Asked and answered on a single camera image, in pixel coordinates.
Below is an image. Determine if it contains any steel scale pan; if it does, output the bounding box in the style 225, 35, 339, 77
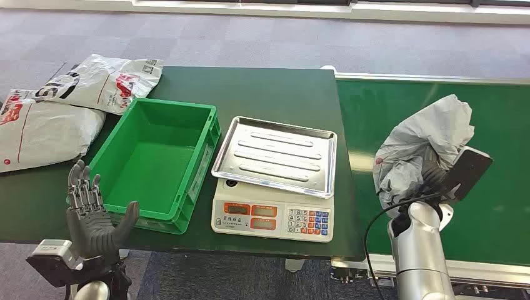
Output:
211, 116, 338, 200

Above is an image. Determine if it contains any white courier bag black print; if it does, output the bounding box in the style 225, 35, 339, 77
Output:
35, 54, 164, 116

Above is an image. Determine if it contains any green plastic crate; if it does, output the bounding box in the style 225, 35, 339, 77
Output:
87, 97, 223, 236

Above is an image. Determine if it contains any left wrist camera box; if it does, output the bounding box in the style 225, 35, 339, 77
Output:
25, 239, 86, 289

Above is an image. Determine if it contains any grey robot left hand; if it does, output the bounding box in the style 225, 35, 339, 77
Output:
66, 159, 141, 266

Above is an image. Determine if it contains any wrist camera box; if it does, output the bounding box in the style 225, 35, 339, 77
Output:
25, 239, 86, 289
440, 146, 494, 203

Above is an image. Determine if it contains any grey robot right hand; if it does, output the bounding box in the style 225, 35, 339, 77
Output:
421, 147, 451, 196

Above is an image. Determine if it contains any white window sill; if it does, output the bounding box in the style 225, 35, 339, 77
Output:
0, 0, 530, 25

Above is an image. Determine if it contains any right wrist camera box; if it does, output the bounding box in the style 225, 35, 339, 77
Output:
440, 146, 494, 203

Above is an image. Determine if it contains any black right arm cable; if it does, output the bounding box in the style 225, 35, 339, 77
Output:
364, 191, 444, 300

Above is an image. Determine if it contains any white electronic scale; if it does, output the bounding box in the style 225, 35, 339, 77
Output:
211, 177, 336, 244

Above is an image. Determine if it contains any grey plastic mailer package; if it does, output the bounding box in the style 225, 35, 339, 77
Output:
372, 94, 476, 217

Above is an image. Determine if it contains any large white courier bag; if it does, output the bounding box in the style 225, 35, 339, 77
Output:
0, 89, 107, 174

